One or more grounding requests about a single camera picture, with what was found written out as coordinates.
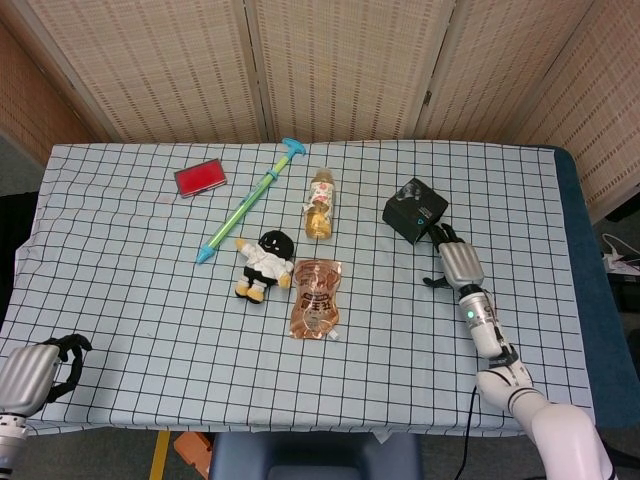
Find silver and black left robot hand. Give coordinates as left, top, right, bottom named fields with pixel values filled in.
left=0, top=333, right=94, bottom=416

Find silver and black right robot hand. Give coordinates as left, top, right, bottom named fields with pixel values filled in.
left=422, top=223, right=485, bottom=291

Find black cardboard box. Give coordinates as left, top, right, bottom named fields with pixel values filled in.
left=382, top=176, right=450, bottom=246

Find blue checked tablecloth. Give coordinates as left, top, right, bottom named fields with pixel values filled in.
left=0, top=140, right=599, bottom=435

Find blue padded table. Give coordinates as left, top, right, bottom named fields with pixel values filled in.
left=542, top=144, right=640, bottom=431

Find amber tea bottle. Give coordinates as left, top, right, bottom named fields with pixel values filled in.
left=303, top=167, right=336, bottom=240

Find brown peanut butter pouch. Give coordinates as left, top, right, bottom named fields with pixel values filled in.
left=288, top=258, right=345, bottom=342

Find orange object on floor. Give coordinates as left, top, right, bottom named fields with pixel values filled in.
left=173, top=430, right=214, bottom=479

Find black-headed plush doll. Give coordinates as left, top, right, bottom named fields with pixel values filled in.
left=234, top=228, right=296, bottom=305

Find green and blue water squirter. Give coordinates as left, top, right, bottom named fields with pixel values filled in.
left=195, top=137, right=307, bottom=265

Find woven folding screen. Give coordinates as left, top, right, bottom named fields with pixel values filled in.
left=0, top=0, right=640, bottom=225

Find dark blue padded seat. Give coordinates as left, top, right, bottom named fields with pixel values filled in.
left=207, top=430, right=424, bottom=480

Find red card case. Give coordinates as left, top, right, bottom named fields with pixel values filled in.
left=173, top=158, right=229, bottom=200

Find white cables on floor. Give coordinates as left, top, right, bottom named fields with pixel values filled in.
left=602, top=232, right=640, bottom=274

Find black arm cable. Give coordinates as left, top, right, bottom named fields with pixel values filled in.
left=458, top=384, right=481, bottom=480

